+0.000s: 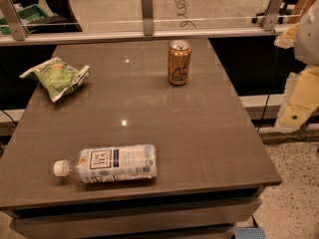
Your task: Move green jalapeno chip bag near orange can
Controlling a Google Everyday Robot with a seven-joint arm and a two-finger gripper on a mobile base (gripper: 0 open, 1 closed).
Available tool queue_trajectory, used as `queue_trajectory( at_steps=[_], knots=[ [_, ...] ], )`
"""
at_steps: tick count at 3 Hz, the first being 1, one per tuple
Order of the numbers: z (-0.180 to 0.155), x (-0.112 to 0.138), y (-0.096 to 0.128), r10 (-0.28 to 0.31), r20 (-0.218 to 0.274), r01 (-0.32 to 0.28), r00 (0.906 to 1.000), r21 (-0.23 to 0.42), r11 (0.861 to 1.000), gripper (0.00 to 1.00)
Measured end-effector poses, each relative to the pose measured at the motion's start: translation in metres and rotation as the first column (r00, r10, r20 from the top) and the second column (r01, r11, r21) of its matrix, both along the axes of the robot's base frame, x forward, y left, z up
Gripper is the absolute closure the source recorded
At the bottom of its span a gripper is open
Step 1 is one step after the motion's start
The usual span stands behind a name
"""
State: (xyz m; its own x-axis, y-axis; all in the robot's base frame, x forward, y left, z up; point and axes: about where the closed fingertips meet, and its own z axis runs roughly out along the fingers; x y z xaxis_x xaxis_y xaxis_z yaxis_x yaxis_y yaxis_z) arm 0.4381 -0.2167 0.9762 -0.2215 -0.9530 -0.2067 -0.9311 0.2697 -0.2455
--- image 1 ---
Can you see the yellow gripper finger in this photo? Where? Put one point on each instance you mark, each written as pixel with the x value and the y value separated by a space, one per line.
pixel 287 39
pixel 301 98

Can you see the orange soda can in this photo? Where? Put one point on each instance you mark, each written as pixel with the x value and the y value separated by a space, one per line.
pixel 178 59

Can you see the green jalapeno chip bag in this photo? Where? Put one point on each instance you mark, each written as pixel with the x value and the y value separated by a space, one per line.
pixel 58 77

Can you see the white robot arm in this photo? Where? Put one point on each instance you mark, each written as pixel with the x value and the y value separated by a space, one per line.
pixel 306 46

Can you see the blue textured floor pad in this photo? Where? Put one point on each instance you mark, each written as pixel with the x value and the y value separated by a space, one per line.
pixel 249 233

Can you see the clear tea bottle white cap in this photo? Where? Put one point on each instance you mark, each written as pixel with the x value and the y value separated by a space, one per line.
pixel 110 163

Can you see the green plastic bin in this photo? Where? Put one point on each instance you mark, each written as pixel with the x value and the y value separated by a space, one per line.
pixel 27 14

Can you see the clear acrylic barrier panel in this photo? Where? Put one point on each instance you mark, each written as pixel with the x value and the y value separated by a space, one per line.
pixel 122 19

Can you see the right metal bracket post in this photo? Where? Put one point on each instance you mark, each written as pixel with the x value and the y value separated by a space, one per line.
pixel 271 13

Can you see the metal bracket post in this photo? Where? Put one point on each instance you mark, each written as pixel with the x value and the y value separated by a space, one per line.
pixel 18 31
pixel 271 13
pixel 148 17

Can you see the middle metal bracket post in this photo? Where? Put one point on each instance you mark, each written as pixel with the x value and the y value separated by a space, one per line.
pixel 148 17

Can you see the left metal bracket post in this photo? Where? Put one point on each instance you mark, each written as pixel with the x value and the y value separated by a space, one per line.
pixel 18 31

